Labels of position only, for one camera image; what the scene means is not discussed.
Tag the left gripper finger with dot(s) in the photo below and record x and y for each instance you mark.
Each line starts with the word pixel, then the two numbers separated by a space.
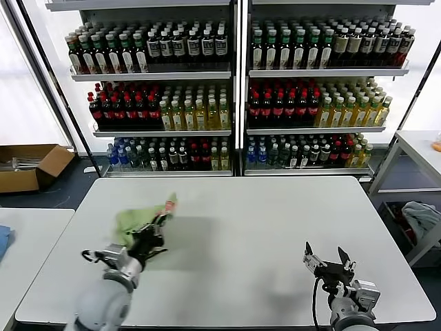
pixel 146 229
pixel 162 227

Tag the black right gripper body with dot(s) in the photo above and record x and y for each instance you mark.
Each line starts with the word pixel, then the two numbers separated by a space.
pixel 333 274

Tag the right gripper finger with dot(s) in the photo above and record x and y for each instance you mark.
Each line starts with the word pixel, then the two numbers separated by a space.
pixel 313 263
pixel 348 267

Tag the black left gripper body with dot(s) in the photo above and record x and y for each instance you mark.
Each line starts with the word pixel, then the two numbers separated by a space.
pixel 146 245

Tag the green polo shirt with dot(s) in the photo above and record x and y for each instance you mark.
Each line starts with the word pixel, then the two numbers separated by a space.
pixel 138 219

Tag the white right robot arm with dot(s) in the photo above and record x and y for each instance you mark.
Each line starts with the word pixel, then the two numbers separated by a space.
pixel 348 313

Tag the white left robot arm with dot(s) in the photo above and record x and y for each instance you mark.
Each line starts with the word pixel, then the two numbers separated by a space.
pixel 103 303

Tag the dark storage bin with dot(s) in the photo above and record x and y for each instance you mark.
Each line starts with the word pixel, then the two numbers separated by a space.
pixel 391 220

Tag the dark drink bottle white cap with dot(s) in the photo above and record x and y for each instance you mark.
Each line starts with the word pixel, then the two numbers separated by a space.
pixel 294 158
pixel 173 160
pixel 163 160
pixel 153 160
pixel 304 158
pixel 324 157
pixel 183 160
pixel 314 157

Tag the red crumpled cloth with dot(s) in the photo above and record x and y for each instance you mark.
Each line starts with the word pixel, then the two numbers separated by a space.
pixel 409 234

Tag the clear green water bottle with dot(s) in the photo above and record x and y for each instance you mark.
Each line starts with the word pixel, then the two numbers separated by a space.
pixel 132 158
pixel 274 157
pixel 284 157
pixel 141 158

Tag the cola bottle red cap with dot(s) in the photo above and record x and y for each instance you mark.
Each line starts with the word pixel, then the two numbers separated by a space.
pixel 130 112
pixel 302 109
pixel 345 155
pixel 255 109
pixel 107 112
pixel 95 112
pixel 195 158
pixel 278 109
pixel 313 109
pixel 266 109
pixel 118 112
pixel 153 112
pixel 290 109
pixel 205 158
pixel 141 112
pixel 335 155

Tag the blue water bottle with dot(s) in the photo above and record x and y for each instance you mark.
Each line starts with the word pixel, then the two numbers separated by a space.
pixel 111 157
pixel 262 157
pixel 121 157
pixel 251 157

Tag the white floor plate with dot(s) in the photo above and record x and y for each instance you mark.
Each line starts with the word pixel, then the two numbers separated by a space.
pixel 92 169

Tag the yellow drink bottle white cap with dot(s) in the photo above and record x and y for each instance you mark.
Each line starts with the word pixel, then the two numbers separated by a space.
pixel 348 115
pixel 166 117
pixel 372 114
pixel 212 116
pixel 177 117
pixel 200 116
pixel 215 160
pixel 224 116
pixel 383 113
pixel 224 160
pixel 355 158
pixel 189 116
pixel 336 115
pixel 360 115
pixel 366 158
pixel 324 115

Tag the light grey crumpled cloth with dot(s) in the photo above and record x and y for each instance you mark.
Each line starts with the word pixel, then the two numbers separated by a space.
pixel 422 217

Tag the brown cardboard box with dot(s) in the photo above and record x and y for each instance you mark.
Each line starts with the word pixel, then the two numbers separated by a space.
pixel 20 181

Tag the blue folded cloth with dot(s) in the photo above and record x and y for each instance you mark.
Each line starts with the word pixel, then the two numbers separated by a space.
pixel 4 241

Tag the silver metal parts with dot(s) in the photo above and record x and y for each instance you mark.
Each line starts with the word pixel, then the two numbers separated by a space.
pixel 17 162

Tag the orange object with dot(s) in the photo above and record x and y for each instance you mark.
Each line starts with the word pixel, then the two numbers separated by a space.
pixel 437 146

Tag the grey metal shelf rack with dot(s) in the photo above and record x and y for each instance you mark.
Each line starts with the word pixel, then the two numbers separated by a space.
pixel 327 73
pixel 155 76

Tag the black slanted pole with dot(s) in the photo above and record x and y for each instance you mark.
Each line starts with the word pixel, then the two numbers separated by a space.
pixel 414 107
pixel 58 86

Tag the tea bottle green cap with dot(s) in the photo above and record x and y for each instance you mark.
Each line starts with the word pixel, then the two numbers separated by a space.
pixel 326 51
pixel 271 51
pixel 299 51
pixel 127 57
pixel 114 57
pixel 141 57
pixel 285 51
pixel 102 58
pixel 313 51
pixel 256 51
pixel 89 58
pixel 76 58

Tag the dark drink bottle white label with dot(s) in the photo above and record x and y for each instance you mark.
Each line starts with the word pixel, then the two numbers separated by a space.
pixel 178 47
pixel 393 45
pixel 166 47
pixel 220 46
pixel 368 45
pixel 193 47
pixel 154 48
pixel 406 45
pixel 207 47
pixel 380 45

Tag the dark drink bottle beige label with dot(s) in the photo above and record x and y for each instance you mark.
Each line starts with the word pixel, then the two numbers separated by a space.
pixel 341 46
pixel 354 45

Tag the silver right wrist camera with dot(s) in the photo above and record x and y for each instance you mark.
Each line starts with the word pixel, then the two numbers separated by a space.
pixel 367 293

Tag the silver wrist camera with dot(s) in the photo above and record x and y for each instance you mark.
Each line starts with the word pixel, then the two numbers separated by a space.
pixel 115 255
pixel 367 293

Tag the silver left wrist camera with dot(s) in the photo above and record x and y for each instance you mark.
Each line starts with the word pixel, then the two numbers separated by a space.
pixel 115 255

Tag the white side table grey frame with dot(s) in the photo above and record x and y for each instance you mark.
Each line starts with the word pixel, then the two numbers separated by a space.
pixel 413 141

